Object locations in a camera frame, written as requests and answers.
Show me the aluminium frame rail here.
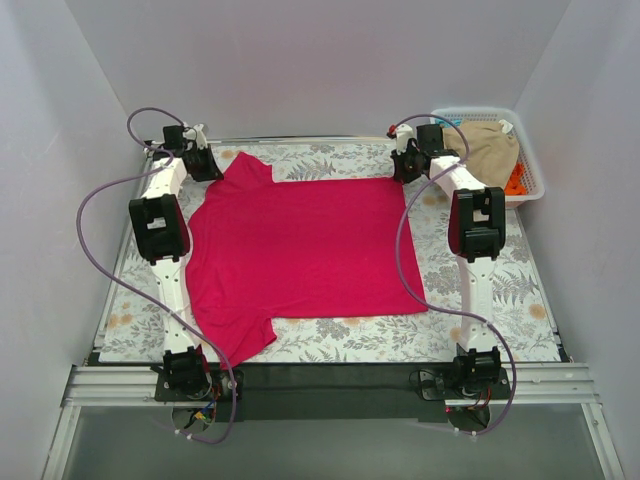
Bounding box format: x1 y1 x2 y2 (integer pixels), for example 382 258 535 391
63 363 601 407

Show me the purple cable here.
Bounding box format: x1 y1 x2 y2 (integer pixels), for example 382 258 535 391
387 113 519 437
74 106 239 446

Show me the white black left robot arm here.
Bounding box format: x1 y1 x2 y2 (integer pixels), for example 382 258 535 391
129 124 223 400

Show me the pink t shirt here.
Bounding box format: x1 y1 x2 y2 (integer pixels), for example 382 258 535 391
186 153 425 365

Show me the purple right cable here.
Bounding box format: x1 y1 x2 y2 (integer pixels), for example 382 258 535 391
387 113 519 437

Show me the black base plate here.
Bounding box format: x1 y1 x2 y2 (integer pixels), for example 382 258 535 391
153 362 514 424

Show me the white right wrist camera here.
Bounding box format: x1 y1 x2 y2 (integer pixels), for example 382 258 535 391
387 123 416 154

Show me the beige t shirt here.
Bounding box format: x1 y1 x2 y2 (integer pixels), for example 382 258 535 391
458 121 520 188

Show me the white plastic basket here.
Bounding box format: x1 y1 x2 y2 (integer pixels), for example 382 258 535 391
433 106 545 208

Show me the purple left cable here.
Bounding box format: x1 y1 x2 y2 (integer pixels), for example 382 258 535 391
74 106 239 446

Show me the orange t shirt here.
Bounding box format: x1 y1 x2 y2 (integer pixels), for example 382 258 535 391
504 162 528 196

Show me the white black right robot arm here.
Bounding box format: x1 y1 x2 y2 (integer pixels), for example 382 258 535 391
387 124 506 402

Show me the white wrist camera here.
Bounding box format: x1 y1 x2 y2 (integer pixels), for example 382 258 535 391
182 124 208 151
387 123 416 154

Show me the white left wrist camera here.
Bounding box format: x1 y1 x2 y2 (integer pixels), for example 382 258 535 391
182 124 208 151

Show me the blue t shirt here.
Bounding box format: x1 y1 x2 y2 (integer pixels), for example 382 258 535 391
434 118 461 128

